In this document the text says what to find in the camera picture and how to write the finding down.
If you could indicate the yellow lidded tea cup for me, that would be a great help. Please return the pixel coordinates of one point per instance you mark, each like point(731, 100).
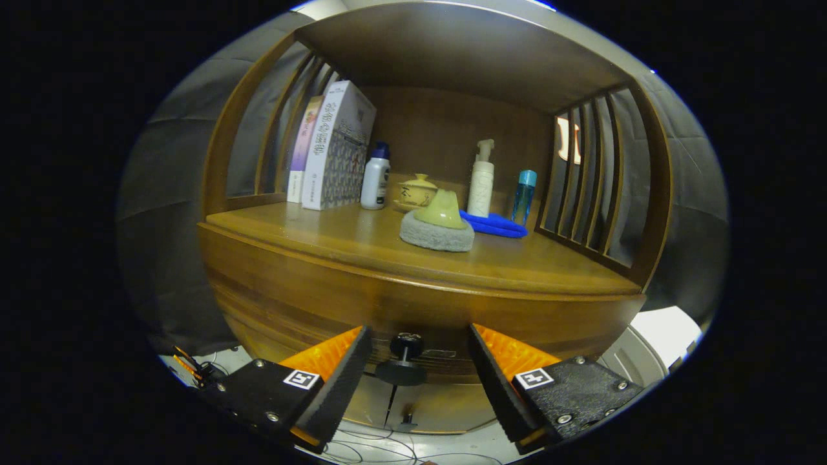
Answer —
point(417, 192)

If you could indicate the white bottle with blue cap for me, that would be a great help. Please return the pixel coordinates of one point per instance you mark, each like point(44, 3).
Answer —
point(375, 184)

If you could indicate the brown wooden countertop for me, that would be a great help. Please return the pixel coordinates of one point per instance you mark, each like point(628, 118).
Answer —
point(362, 239)

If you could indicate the white drawer unit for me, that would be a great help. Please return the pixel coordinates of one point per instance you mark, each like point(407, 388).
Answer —
point(665, 336)

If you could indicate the clear blue bottle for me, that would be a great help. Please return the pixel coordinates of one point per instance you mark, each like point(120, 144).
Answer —
point(523, 197)

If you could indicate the wooden cabinet door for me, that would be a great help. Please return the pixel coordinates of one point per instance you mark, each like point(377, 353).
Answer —
point(446, 410)
point(371, 407)

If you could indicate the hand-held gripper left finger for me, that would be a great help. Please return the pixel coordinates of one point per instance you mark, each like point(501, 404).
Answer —
point(342, 387)

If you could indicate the small black door knob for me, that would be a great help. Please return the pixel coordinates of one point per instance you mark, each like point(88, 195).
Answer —
point(406, 426)

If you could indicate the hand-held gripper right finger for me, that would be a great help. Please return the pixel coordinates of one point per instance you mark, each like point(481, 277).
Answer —
point(501, 387)

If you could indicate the white pump bottle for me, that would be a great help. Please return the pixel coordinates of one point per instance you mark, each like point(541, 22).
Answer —
point(481, 187)

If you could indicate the thick white book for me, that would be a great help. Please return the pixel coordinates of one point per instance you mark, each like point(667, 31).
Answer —
point(336, 155)

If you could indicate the brown wooden drawer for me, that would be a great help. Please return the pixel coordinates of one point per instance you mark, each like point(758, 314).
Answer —
point(362, 297)

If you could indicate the black drawer knob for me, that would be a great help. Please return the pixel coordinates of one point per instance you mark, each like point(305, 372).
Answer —
point(406, 342)

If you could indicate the blue folded cloth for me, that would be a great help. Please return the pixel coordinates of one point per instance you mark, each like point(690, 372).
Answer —
point(497, 226)

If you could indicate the orange and black device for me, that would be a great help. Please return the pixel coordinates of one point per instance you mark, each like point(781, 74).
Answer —
point(187, 368)

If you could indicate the yellow scrubber with grey sponge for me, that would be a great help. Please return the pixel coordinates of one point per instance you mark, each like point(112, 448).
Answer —
point(436, 236)

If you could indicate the thin purple book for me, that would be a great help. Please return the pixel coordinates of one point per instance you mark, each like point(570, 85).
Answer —
point(303, 148)

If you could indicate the brown wooden cabinet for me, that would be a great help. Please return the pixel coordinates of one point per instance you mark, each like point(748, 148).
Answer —
point(452, 129)

